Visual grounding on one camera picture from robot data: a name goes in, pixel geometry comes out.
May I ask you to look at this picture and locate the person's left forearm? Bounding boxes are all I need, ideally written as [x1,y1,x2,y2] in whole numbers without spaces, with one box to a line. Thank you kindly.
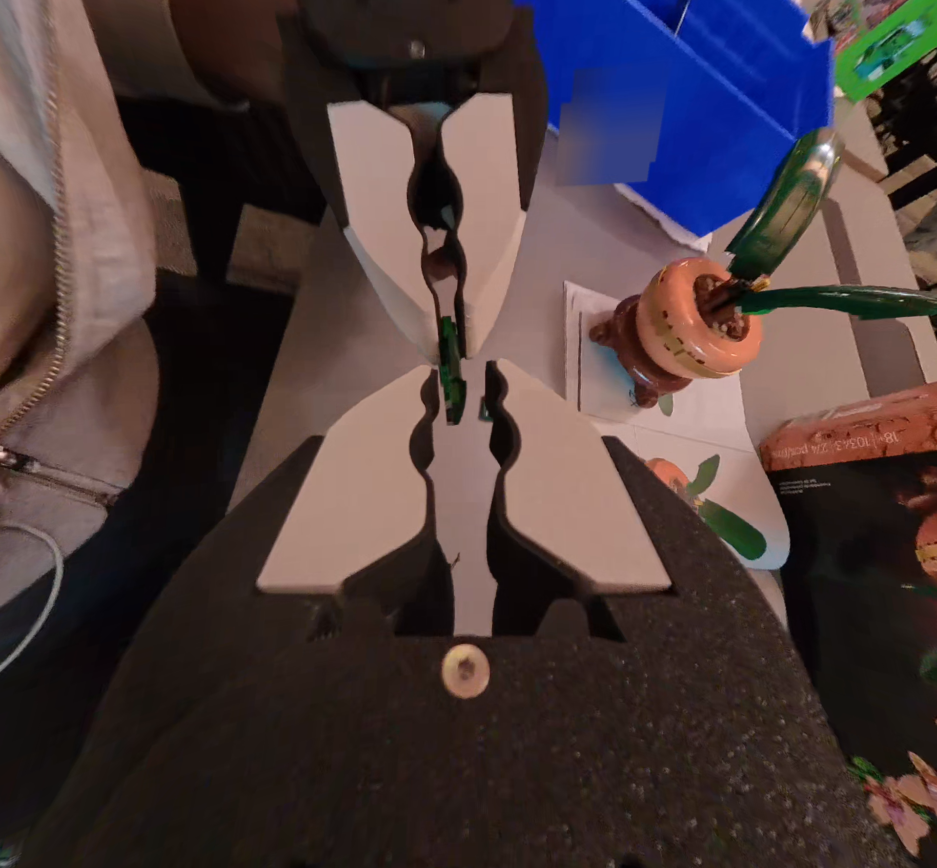
[62,0,221,111]

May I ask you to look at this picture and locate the green toy box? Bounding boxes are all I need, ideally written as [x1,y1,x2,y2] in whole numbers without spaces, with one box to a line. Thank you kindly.
[809,0,937,103]

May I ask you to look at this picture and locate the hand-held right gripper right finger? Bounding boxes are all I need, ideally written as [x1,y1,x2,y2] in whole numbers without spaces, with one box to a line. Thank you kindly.
[485,359,672,638]

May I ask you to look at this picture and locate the blue storage bin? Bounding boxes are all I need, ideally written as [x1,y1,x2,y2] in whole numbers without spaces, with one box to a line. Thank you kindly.
[498,0,837,239]

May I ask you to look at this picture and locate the person's dark pants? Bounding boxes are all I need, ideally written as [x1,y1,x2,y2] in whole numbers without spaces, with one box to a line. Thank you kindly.
[0,99,323,840]

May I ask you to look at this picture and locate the white cord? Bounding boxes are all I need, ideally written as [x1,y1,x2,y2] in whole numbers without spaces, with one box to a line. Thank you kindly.
[0,522,65,673]

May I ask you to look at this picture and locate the person in beige hoodie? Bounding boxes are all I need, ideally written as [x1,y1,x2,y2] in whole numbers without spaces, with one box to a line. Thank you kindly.
[0,0,162,591]

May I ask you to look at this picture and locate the dark orchid print toy box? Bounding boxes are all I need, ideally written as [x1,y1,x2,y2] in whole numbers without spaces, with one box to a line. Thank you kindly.
[760,383,937,858]

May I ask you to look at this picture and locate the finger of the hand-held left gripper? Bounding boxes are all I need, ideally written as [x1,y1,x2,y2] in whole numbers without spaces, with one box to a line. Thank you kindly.
[327,101,444,364]
[439,93,528,360]

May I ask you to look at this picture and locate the toy pot with green leaves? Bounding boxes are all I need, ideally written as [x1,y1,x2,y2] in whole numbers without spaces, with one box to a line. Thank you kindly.
[589,128,937,409]

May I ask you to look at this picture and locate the person's left hand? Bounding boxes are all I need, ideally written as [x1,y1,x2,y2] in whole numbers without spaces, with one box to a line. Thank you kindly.
[167,0,303,106]

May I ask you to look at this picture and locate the instruction booklet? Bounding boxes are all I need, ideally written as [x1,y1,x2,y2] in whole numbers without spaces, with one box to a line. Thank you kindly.
[562,281,792,572]

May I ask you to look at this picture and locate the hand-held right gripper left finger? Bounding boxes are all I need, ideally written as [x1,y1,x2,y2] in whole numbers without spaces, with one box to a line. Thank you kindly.
[256,364,455,638]

